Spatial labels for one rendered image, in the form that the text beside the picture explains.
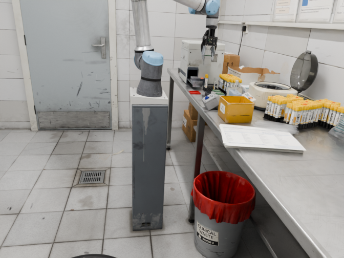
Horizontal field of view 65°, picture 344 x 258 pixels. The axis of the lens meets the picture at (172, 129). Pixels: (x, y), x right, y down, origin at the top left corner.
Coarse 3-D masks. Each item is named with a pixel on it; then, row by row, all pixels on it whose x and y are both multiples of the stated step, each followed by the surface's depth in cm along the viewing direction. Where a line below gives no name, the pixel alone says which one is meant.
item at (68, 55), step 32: (32, 0) 275; (64, 0) 279; (96, 0) 284; (32, 32) 286; (64, 32) 290; (96, 32) 295; (32, 64) 297; (64, 64) 302; (96, 64) 308; (32, 96) 310; (64, 96) 316; (96, 96) 321; (32, 128) 324; (64, 128) 330; (96, 128) 336
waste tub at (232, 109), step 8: (224, 96) 136; (232, 96) 137; (240, 96) 138; (224, 104) 129; (232, 104) 125; (240, 104) 126; (248, 104) 126; (224, 112) 129; (232, 112) 126; (240, 112) 127; (248, 112) 128; (224, 120) 129; (232, 120) 128; (240, 120) 129; (248, 120) 129
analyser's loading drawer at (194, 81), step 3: (189, 78) 204; (192, 78) 190; (195, 78) 191; (198, 78) 191; (189, 81) 196; (192, 81) 191; (195, 81) 186; (198, 81) 186; (201, 81) 187; (192, 84) 187; (195, 84) 187; (198, 84) 187; (201, 84) 187
